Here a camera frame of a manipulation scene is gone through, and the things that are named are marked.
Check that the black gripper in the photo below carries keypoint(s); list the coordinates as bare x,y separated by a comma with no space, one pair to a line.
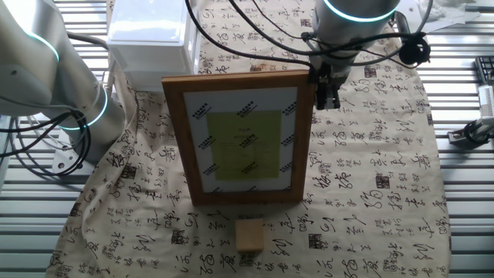
328,77

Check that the light wooden cube block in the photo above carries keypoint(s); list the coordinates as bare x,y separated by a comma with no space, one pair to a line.
249,235

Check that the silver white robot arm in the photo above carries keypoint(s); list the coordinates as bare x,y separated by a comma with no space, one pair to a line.
31,77

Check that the beige calligraphy print cloth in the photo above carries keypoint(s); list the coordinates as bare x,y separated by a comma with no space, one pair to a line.
366,173

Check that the white paper sheets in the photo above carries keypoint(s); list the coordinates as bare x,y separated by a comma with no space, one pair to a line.
451,17

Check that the white plastic drawer box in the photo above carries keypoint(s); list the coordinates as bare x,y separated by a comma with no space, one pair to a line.
146,50

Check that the metal camera mount clamp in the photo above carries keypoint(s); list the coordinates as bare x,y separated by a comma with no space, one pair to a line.
461,135

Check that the wooden picture frame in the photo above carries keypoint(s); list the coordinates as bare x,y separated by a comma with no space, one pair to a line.
177,135

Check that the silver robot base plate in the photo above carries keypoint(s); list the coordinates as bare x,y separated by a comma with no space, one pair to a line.
63,162

